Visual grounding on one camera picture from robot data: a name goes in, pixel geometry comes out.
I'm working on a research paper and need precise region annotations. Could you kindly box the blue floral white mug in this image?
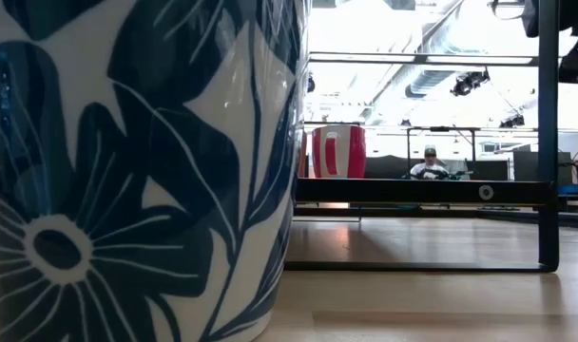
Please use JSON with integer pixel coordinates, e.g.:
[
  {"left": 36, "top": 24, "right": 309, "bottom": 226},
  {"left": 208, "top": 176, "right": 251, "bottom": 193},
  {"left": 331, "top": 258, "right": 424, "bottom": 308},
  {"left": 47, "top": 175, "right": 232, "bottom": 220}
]
[{"left": 0, "top": 0, "right": 313, "bottom": 342}]

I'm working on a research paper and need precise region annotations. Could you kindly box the black cabinet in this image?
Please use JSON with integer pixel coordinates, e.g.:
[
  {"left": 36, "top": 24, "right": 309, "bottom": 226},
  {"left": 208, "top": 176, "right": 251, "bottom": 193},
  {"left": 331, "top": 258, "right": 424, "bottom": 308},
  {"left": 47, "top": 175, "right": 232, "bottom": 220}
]
[{"left": 512, "top": 150, "right": 573, "bottom": 181}]

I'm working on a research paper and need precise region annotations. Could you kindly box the long grey ceiling bar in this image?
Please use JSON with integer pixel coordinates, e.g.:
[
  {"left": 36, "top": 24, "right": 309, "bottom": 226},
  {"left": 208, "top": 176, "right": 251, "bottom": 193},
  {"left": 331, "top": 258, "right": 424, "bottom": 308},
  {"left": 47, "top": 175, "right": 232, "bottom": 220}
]
[{"left": 307, "top": 50, "right": 541, "bottom": 67}]

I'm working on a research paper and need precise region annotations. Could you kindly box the person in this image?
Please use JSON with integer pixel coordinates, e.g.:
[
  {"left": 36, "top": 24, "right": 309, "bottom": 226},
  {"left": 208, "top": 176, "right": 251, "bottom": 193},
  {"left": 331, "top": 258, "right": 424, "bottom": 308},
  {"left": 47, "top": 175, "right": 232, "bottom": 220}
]
[{"left": 408, "top": 146, "right": 452, "bottom": 181}]

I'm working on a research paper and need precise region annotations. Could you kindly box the silver ceiling duct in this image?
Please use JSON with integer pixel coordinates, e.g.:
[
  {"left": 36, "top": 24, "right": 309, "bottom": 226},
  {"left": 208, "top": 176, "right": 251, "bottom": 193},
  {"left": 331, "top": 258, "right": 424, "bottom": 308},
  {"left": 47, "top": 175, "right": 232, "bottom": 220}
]
[{"left": 405, "top": 68, "right": 457, "bottom": 100}]

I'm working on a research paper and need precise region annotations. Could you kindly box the black ceiling spotlight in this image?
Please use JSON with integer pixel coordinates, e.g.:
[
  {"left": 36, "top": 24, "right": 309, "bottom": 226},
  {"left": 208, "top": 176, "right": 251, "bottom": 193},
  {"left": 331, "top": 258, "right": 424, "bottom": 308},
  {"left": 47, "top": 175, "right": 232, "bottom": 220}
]
[
  {"left": 449, "top": 69, "right": 491, "bottom": 98},
  {"left": 497, "top": 113, "right": 527, "bottom": 129}
]

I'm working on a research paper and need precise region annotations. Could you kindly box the black metal frame stand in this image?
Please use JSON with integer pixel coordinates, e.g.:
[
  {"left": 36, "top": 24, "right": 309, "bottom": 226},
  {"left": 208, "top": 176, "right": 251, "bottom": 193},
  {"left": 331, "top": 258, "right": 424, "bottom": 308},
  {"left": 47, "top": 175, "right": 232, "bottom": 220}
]
[{"left": 405, "top": 125, "right": 482, "bottom": 181}]

